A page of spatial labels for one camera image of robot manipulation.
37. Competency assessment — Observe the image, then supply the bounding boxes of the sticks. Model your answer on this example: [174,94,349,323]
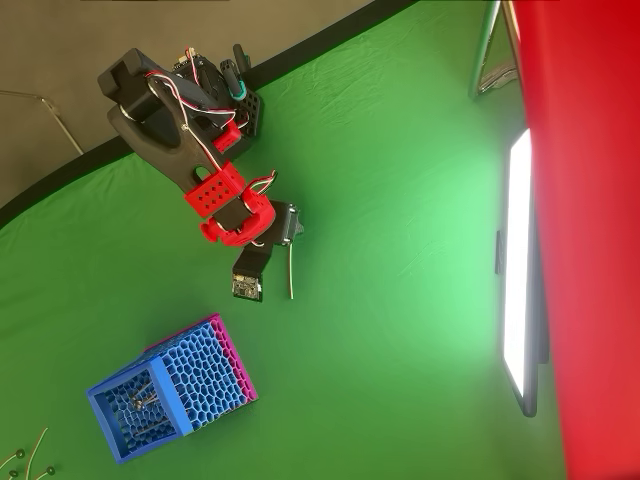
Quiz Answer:
[25,426,50,477]

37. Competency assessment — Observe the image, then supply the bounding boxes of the blue and magenta mesh basket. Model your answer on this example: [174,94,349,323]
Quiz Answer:
[85,312,260,465]

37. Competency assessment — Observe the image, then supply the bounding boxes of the thin grey metal rod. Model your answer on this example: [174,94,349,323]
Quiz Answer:
[0,89,85,156]

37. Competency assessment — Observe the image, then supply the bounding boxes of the green table cloth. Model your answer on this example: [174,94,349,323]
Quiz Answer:
[0,0,569,480]

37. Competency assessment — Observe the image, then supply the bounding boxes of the chrome tube stand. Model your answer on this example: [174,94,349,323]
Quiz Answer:
[468,0,521,101]

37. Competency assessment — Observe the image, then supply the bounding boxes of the black clamp with teal ring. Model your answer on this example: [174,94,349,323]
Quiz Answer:
[219,43,252,104]

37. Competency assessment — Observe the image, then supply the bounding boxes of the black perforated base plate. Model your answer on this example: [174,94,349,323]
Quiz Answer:
[234,87,264,151]

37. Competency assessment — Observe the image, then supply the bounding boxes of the gripper camera board on bracket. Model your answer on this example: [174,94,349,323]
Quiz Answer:
[231,243,275,304]

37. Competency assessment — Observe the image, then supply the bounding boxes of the red blurred mount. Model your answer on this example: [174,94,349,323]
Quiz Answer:
[509,0,640,480]

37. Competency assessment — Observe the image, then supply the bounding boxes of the black LED light panel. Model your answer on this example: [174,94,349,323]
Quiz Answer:
[494,127,551,419]

